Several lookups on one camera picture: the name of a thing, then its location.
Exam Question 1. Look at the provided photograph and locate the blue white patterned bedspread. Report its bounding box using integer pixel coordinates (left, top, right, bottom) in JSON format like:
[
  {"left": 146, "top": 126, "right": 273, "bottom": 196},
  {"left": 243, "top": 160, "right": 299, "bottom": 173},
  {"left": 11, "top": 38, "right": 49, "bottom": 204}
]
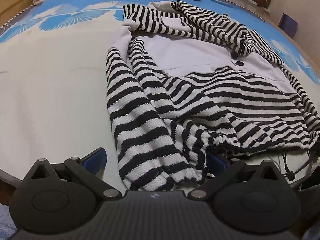
[{"left": 1, "top": 0, "right": 319, "bottom": 191}]

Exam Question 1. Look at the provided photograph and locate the black white striped garment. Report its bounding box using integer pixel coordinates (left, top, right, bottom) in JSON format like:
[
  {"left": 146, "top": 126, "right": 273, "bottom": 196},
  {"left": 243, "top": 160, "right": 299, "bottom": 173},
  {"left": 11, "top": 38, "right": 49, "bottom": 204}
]
[{"left": 106, "top": 0, "right": 319, "bottom": 191}]

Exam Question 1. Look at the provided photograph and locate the purple box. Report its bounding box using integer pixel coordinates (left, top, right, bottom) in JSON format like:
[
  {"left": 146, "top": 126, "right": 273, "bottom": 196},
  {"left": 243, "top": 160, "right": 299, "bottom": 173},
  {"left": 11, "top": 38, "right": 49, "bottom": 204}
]
[{"left": 278, "top": 13, "right": 298, "bottom": 38}]

